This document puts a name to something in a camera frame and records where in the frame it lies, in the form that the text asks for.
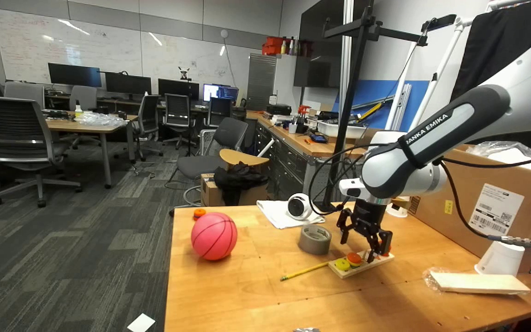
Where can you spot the white tripod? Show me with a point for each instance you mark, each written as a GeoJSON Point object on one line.
{"type": "Point", "coordinates": [401, 94]}

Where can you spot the grey metal cabinet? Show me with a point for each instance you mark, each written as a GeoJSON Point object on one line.
{"type": "Point", "coordinates": [260, 84]}

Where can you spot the light grey office chair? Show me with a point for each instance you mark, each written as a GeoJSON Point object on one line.
{"type": "Point", "coordinates": [83, 97]}

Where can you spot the yellow pencil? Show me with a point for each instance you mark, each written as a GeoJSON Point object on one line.
{"type": "Point", "coordinates": [303, 272]}

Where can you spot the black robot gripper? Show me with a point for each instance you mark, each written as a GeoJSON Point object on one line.
{"type": "Point", "coordinates": [367, 219]}

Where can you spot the white round webcam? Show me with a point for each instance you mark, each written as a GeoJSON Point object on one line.
{"type": "Point", "coordinates": [297, 208]}

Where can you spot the grey padded office chair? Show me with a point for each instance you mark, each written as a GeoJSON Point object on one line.
{"type": "Point", "coordinates": [231, 132]}

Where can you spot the grey mesh office chair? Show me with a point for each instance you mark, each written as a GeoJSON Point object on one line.
{"type": "Point", "coordinates": [13, 130]}

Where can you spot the monitor with blue screen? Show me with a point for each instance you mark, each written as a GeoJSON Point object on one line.
{"type": "Point", "coordinates": [220, 94]}

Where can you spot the pink basketball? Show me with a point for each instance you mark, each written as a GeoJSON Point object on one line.
{"type": "Point", "coordinates": [214, 237]}

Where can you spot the small orange round object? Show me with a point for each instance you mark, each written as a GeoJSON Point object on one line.
{"type": "Point", "coordinates": [200, 215]}

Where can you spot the wooden desk grey legs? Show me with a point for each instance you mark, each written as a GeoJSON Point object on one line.
{"type": "Point", "coordinates": [87, 127]}

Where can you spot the black office chair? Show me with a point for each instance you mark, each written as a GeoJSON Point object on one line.
{"type": "Point", "coordinates": [148, 118]}
{"type": "Point", "coordinates": [178, 112]}

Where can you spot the long wooden workbench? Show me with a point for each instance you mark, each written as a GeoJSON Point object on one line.
{"type": "Point", "coordinates": [303, 145]}

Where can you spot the white paper pad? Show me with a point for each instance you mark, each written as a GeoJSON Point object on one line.
{"type": "Point", "coordinates": [272, 213]}

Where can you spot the red bag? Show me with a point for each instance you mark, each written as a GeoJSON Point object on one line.
{"type": "Point", "coordinates": [272, 47]}

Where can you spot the white paper sheet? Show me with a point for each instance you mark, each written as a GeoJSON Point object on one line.
{"type": "Point", "coordinates": [141, 324]}

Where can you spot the white plastic bin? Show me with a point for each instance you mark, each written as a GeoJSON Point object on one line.
{"type": "Point", "coordinates": [342, 130]}

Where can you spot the black camera stand pole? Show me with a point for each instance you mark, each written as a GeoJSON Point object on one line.
{"type": "Point", "coordinates": [343, 123]}

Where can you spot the black computer monitor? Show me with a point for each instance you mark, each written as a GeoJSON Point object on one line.
{"type": "Point", "coordinates": [128, 84]}
{"type": "Point", "coordinates": [178, 90]}
{"type": "Point", "coordinates": [74, 75]}

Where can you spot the black cloth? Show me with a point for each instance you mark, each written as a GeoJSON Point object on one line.
{"type": "Point", "coordinates": [493, 38]}

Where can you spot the grey tape roll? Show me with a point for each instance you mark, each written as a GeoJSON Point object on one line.
{"type": "Point", "coordinates": [314, 243]}

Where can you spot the black backpack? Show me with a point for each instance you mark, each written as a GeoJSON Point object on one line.
{"type": "Point", "coordinates": [238, 182]}

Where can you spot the white paper cup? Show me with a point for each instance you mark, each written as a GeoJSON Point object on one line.
{"type": "Point", "coordinates": [397, 212]}
{"type": "Point", "coordinates": [502, 261]}

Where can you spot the yellow-green round block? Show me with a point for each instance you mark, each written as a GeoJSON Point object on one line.
{"type": "Point", "coordinates": [342, 267]}

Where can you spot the white numbered peg board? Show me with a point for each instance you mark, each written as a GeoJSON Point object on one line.
{"type": "Point", "coordinates": [364, 269]}

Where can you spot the white plastic packing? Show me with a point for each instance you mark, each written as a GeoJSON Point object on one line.
{"type": "Point", "coordinates": [511, 154]}

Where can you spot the orange round block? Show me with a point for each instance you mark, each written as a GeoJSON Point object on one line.
{"type": "Point", "coordinates": [355, 260]}

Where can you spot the wooden stool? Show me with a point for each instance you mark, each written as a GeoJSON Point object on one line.
{"type": "Point", "coordinates": [240, 158]}

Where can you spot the white plastic-wrapped foam board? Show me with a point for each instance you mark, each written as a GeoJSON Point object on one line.
{"type": "Point", "coordinates": [478, 284]}

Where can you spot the blue wall panel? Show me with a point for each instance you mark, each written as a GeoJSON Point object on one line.
{"type": "Point", "coordinates": [415, 99]}

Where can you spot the black wall screen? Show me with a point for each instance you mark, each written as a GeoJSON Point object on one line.
{"type": "Point", "coordinates": [318, 44]}

